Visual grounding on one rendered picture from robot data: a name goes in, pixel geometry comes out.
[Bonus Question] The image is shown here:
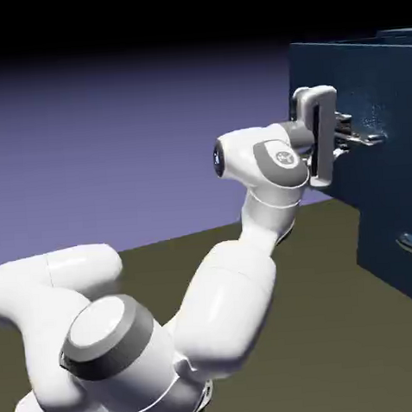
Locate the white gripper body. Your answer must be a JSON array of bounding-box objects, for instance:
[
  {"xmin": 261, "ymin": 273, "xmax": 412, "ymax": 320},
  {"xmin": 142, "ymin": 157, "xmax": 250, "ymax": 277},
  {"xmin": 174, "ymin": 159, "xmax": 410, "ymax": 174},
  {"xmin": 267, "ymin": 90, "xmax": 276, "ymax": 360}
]
[{"xmin": 301, "ymin": 84, "xmax": 345, "ymax": 190}]

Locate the dark blue drawer front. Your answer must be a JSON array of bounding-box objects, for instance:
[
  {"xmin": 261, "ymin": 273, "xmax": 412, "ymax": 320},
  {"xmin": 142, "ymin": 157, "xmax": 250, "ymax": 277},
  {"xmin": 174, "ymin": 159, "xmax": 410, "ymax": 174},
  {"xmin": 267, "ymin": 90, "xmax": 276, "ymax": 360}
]
[
  {"xmin": 286, "ymin": 33, "xmax": 412, "ymax": 237},
  {"xmin": 352, "ymin": 204, "xmax": 412, "ymax": 317}
]

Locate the dark blue cabinet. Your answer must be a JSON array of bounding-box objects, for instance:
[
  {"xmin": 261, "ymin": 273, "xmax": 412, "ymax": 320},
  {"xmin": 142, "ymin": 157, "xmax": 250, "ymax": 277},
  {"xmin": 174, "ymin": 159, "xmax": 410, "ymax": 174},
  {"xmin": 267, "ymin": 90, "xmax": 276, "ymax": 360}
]
[{"xmin": 339, "ymin": 27, "xmax": 412, "ymax": 318}]

